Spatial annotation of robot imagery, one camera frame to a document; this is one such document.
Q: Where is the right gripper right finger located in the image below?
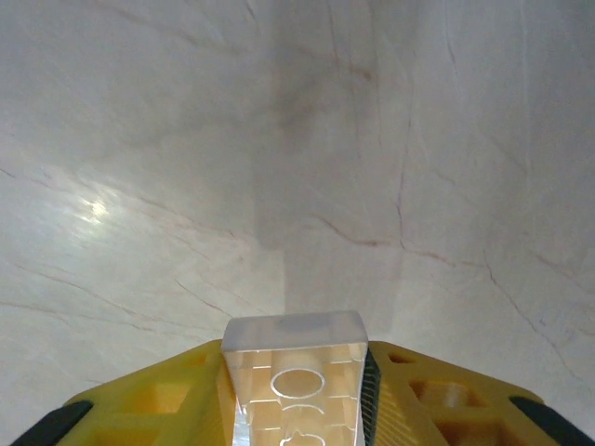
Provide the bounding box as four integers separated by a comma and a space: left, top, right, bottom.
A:
358, 341, 575, 446

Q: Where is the white lego plate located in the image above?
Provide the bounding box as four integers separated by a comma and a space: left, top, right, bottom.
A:
221, 309, 372, 446

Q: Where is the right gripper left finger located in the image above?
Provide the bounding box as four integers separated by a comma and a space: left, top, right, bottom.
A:
59, 339, 239, 446

